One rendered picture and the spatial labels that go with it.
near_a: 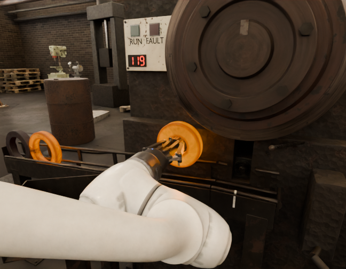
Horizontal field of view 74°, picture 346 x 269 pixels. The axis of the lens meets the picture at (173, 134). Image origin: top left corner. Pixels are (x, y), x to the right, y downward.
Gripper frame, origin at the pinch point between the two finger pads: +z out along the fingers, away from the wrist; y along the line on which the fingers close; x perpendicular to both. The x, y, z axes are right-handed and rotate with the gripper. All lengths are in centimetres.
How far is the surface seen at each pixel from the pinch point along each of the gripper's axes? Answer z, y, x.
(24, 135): 0, -83, -9
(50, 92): 138, -239, -17
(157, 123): 7.1, -11.7, 2.5
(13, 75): 479, -866, -38
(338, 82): -2.3, 40.3, 20.2
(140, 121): 7.0, -19.2, 2.4
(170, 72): -2.1, -1.5, 21.9
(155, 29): 11.3, -13.1, 35.3
